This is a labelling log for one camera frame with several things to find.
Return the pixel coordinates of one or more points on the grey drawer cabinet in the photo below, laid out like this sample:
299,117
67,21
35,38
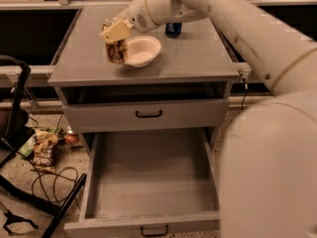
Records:
164,83

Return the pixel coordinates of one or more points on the closed grey upper drawer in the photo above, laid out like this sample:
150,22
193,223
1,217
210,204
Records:
134,116

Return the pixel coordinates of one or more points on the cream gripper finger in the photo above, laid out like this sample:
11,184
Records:
113,31

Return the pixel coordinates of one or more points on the white paper bowl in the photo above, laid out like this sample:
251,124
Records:
142,50

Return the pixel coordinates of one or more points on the blue Pepsi can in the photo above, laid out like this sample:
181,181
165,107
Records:
173,30

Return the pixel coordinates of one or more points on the black stand frame left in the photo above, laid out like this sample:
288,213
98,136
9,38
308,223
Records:
15,135

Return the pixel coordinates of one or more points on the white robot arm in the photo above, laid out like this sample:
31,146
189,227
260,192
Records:
268,169

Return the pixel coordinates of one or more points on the orange soda can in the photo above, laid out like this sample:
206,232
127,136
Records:
116,51

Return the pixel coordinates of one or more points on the open grey lower drawer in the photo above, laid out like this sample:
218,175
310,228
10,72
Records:
148,184

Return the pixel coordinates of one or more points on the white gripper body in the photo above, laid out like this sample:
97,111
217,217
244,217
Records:
137,14

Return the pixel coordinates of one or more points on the brown chip bag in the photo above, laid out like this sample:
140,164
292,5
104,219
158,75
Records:
45,162

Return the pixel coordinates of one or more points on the red can on floor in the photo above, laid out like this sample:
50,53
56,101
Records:
71,138

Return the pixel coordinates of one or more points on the green snack bag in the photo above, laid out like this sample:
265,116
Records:
28,146

